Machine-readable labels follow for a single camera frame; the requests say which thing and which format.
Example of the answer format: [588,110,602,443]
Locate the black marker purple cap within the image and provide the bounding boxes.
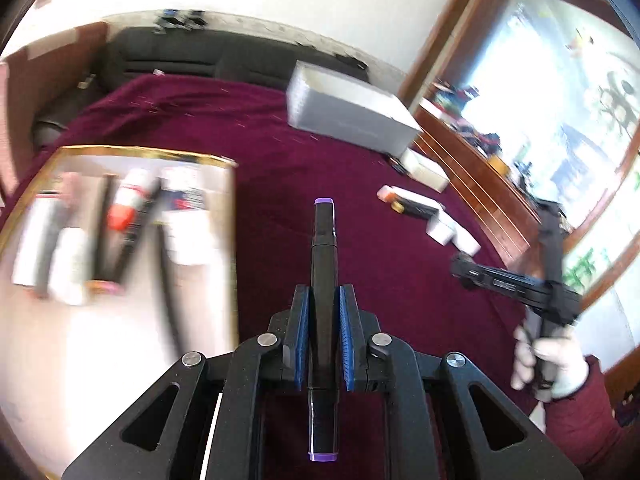
[308,197,340,463]

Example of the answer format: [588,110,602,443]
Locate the black marker pink cap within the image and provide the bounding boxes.
[106,179,164,294]

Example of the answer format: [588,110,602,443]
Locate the gold rimmed cardboard tray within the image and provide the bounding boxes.
[1,145,239,479]

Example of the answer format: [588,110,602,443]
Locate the long white tube box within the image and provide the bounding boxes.
[376,185,444,221]

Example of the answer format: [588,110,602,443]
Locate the white bottle orange cap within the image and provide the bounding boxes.
[107,168,154,232]

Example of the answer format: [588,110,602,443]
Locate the square white medicine box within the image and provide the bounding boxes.
[425,210,462,246]

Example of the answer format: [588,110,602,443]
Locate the black marker orange cap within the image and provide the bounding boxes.
[154,222,186,358]

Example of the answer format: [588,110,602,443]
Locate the white pill bottle small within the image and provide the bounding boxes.
[48,228,90,307]

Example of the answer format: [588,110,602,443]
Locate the white green medicine box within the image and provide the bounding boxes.
[160,165,215,266]

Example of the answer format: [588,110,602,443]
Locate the grey red medicine box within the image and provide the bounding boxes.
[12,193,70,295]

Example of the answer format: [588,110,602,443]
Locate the maroon sleeve forearm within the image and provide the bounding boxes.
[546,352,639,479]

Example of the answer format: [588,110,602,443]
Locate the right hand white glove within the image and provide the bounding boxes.
[511,325,589,403]

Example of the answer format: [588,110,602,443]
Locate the brick pattern wooden counter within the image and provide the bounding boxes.
[399,0,640,311]

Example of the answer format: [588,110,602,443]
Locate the large white pill bottle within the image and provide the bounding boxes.
[451,226,482,257]

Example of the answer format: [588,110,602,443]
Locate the maroon velvet table cloth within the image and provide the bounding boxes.
[1,75,524,472]

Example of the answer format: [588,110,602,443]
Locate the cream cardboard box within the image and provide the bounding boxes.
[400,148,449,193]

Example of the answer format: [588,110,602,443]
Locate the large grey cardboard box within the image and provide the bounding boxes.
[286,62,421,158]

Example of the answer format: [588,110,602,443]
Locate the black leather sofa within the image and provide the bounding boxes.
[32,27,369,152]

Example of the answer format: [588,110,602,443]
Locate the maroon armchair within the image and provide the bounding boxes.
[1,22,108,200]

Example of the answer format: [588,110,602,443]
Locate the clamp devices on sofa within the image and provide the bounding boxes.
[154,9,207,34]

